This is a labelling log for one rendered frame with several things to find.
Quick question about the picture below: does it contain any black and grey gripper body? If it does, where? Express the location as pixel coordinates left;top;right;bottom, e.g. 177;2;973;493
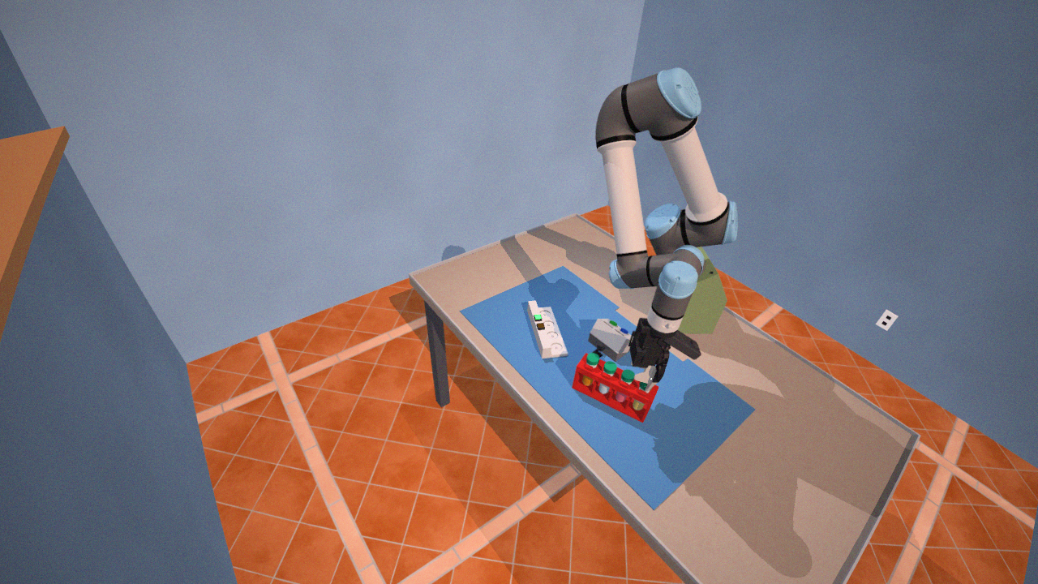
628;318;677;368

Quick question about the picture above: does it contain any blue flat mat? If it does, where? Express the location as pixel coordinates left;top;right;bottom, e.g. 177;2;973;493
460;266;755;510

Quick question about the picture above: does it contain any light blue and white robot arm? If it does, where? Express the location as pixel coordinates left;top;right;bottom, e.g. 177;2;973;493
595;67;738;360

